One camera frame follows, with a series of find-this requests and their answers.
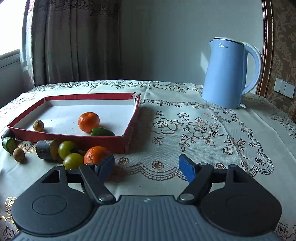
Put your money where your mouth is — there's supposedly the window with grey frame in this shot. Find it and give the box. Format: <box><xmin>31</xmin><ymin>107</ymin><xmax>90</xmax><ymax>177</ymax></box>
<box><xmin>0</xmin><ymin>0</ymin><xmax>26</xmax><ymax>68</ymax></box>

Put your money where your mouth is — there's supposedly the green cucumber wedge piece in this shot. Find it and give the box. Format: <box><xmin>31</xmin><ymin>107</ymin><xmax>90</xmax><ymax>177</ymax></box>
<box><xmin>91</xmin><ymin>126</ymin><xmax>115</xmax><ymax>137</ymax></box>

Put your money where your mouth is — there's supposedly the light blue electric kettle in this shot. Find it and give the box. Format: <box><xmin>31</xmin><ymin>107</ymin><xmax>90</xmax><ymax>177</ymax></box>
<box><xmin>202</xmin><ymin>37</ymin><xmax>262</xmax><ymax>109</ymax></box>

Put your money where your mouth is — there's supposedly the brown longan fruit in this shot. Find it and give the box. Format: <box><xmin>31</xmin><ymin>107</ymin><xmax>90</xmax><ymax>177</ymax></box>
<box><xmin>33</xmin><ymin>120</ymin><xmax>44</xmax><ymax>132</ymax></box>
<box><xmin>13</xmin><ymin>148</ymin><xmax>25</xmax><ymax>162</ymax></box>

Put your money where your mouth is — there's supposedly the green cucumber chunk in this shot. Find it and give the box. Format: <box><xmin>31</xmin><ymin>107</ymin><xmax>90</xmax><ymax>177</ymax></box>
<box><xmin>2</xmin><ymin>137</ymin><xmax>17</xmax><ymax>154</ymax></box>

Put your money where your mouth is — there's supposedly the white embroidered tablecloth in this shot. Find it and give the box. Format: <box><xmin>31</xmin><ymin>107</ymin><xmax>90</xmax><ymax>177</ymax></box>
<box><xmin>1</xmin><ymin>80</ymin><xmax>295</xmax><ymax>240</ymax></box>

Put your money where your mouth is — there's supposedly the white wall switch panel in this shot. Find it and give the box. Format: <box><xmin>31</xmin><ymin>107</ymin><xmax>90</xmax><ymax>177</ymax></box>
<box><xmin>273</xmin><ymin>78</ymin><xmax>295</xmax><ymax>99</ymax></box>

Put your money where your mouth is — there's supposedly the brown patterned curtain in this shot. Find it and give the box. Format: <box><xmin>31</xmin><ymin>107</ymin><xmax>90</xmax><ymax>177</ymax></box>
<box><xmin>20</xmin><ymin>1</ymin><xmax>122</xmax><ymax>89</ymax></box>

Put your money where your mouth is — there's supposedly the orange mandarin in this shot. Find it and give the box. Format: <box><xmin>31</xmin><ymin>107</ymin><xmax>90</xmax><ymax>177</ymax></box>
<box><xmin>84</xmin><ymin>146</ymin><xmax>108</xmax><ymax>164</ymax></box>
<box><xmin>78</xmin><ymin>112</ymin><xmax>100</xmax><ymax>133</ymax></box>

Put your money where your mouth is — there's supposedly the brown wooden door frame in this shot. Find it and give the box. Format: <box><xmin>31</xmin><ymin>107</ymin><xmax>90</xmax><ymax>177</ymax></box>
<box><xmin>256</xmin><ymin>0</ymin><xmax>274</xmax><ymax>97</ymax></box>

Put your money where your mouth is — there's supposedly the green tomato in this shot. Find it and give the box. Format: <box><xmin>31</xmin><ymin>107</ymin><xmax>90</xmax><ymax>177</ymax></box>
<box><xmin>58</xmin><ymin>141</ymin><xmax>76</xmax><ymax>160</ymax></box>
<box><xmin>63</xmin><ymin>153</ymin><xmax>84</xmax><ymax>170</ymax></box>

